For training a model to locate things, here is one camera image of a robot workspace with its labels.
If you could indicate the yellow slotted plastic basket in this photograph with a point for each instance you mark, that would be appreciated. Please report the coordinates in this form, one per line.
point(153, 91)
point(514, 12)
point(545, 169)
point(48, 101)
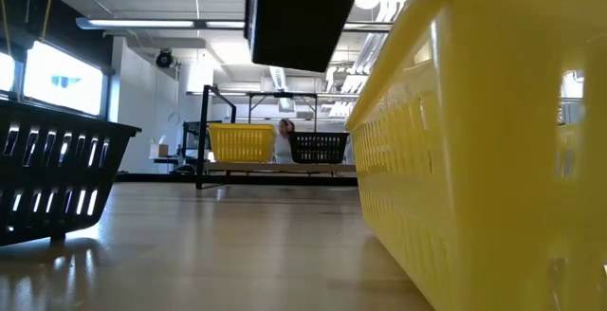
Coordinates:
point(474, 159)
point(242, 147)
point(242, 126)

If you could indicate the person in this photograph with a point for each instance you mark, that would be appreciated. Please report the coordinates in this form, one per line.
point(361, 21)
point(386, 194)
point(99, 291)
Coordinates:
point(284, 147)

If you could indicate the black computer monitor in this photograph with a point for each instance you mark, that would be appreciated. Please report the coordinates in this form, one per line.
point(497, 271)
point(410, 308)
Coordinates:
point(194, 133)

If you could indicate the small cardboard box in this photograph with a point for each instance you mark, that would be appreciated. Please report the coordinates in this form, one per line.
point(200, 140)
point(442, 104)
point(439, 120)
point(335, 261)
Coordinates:
point(160, 151)

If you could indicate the black round ceiling spotlight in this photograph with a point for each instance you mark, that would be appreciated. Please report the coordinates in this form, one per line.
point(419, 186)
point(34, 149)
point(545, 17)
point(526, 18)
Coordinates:
point(164, 59)

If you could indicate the long ceiling light bar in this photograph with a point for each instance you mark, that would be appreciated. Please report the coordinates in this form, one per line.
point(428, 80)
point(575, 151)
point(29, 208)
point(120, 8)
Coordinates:
point(142, 23)

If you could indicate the bright window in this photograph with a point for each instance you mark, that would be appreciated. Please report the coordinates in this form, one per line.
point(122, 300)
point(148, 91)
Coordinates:
point(61, 78)

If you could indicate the black background table frame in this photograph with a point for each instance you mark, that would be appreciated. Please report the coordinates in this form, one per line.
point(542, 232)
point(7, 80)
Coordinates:
point(282, 95)

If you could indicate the white ceiling air duct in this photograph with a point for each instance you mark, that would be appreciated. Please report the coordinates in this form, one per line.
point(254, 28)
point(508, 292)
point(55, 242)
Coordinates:
point(279, 81)

